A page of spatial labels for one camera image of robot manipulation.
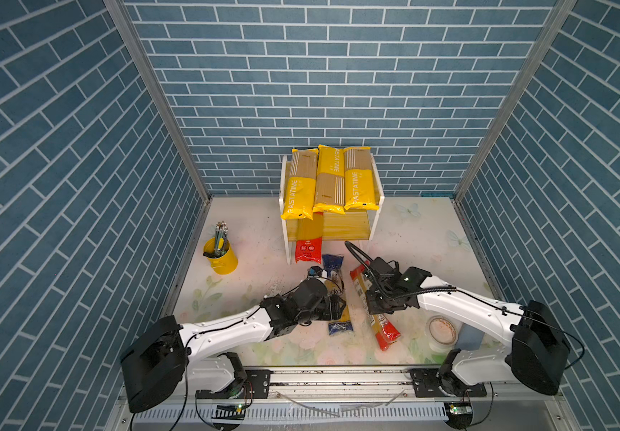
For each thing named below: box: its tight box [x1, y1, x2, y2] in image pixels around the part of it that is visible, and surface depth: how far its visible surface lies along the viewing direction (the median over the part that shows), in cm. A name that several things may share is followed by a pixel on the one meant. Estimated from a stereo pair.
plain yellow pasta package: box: [312, 144, 346, 215], surface depth 79 cm
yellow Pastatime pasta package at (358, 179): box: [343, 146, 380, 212], surface depth 78 cm
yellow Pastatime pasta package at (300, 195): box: [280, 149, 319, 220], surface depth 77 cm
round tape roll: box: [425, 315, 460, 352], surface depth 83 cm
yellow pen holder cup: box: [203, 237, 239, 276], surface depth 93 cm
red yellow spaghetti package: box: [294, 211, 325, 264], surface depth 86 cm
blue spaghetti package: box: [321, 254, 354, 336], surface depth 93 cm
